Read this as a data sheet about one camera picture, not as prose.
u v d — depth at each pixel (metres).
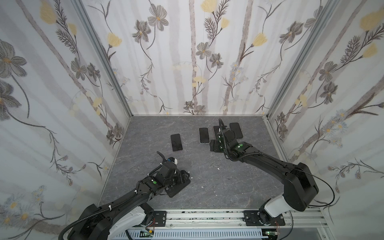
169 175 0.65
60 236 0.39
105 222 0.41
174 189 0.84
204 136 1.16
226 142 0.65
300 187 0.43
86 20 0.71
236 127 1.15
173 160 0.79
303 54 0.85
